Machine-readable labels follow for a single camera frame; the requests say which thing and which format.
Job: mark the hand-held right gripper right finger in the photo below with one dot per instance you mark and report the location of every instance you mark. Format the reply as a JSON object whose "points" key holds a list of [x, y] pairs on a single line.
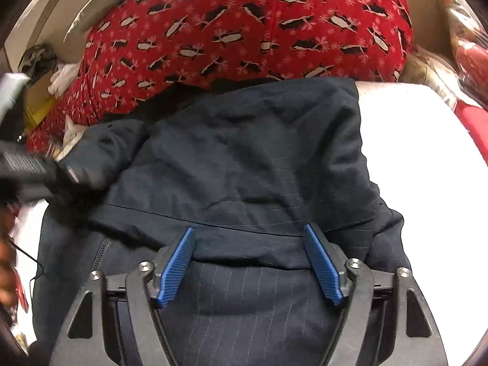
{"points": [[322, 267]]}

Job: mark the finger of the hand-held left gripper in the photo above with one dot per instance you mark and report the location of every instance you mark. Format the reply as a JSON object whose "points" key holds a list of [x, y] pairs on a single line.
{"points": [[74, 175]]}

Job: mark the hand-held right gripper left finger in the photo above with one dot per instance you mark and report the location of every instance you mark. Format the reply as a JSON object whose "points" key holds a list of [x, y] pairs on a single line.
{"points": [[173, 274]]}

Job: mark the navy pinstripe garment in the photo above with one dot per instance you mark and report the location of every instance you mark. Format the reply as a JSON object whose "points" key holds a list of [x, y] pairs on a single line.
{"points": [[247, 160]]}

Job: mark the white plastic bag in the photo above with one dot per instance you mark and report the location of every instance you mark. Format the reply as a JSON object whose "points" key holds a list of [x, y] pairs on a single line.
{"points": [[72, 137]]}

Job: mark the yellow packet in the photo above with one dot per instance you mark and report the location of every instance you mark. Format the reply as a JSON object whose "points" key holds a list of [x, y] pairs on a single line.
{"points": [[38, 112]]}

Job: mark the grey plastic packet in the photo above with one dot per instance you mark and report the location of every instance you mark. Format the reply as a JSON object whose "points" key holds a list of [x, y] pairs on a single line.
{"points": [[11, 89]]}

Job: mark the white crumpled cloth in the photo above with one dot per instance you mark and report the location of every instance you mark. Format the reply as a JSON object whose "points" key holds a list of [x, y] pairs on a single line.
{"points": [[64, 78]]}

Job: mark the camouflage cloth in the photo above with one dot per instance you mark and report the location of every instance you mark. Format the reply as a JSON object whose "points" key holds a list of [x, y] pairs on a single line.
{"points": [[36, 59]]}

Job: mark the cardboard box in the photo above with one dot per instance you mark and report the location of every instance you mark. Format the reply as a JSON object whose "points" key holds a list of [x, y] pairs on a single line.
{"points": [[49, 19]]}

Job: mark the grey cardboard flap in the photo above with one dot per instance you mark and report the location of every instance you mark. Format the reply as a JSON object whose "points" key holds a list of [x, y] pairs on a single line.
{"points": [[103, 3]]}

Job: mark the red cloth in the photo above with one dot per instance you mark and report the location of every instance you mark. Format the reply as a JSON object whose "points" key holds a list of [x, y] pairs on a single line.
{"points": [[472, 125]]}

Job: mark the red penguin print blanket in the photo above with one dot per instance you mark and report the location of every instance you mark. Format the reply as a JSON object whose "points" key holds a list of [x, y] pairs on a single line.
{"points": [[228, 26]]}

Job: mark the brown cardboard panel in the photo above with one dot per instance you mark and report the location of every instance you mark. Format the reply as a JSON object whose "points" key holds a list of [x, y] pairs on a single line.
{"points": [[427, 11]]}

